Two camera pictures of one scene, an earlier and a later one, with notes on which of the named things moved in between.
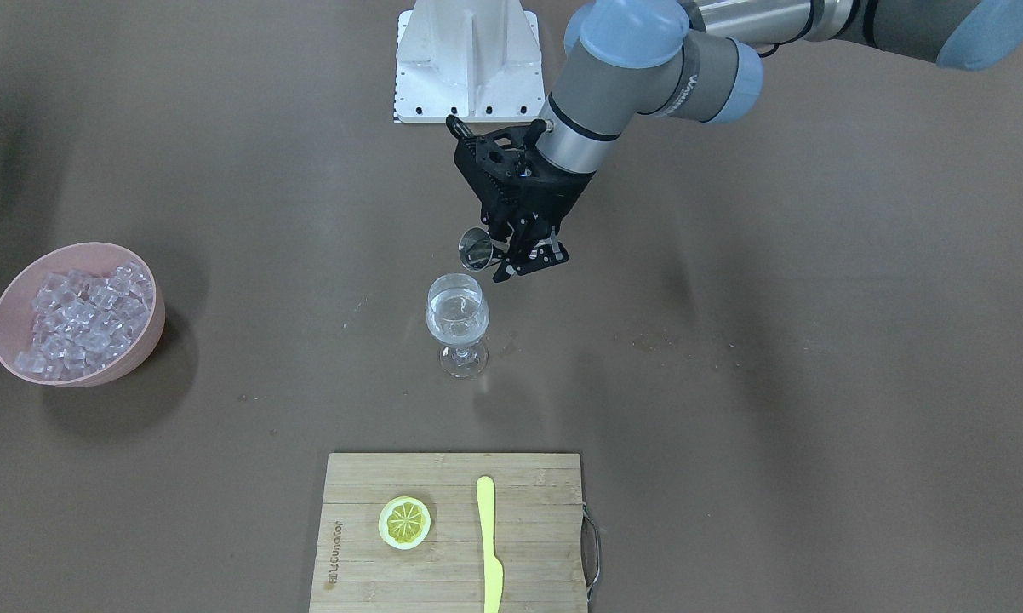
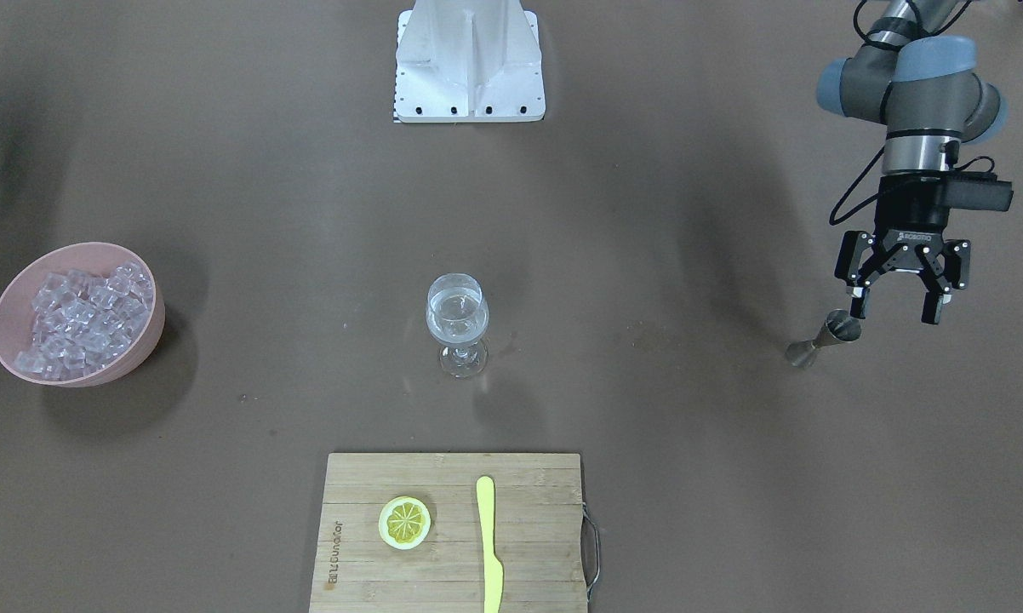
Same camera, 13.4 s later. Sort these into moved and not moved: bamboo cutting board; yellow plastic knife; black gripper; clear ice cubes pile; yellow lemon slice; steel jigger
Moved: black gripper; steel jigger
Not moved: clear ice cubes pile; yellow lemon slice; yellow plastic knife; bamboo cutting board
